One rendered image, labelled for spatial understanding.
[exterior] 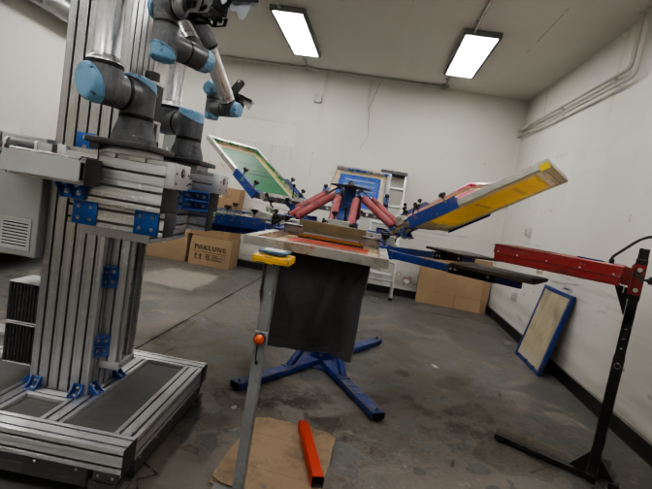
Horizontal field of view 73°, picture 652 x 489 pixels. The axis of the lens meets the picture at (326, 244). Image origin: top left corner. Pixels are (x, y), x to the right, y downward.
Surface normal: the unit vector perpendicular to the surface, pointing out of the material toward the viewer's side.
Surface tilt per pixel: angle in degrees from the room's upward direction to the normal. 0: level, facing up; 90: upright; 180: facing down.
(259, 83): 90
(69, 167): 90
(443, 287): 78
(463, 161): 90
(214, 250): 90
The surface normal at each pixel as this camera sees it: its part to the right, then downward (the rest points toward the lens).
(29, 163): -0.07, 0.08
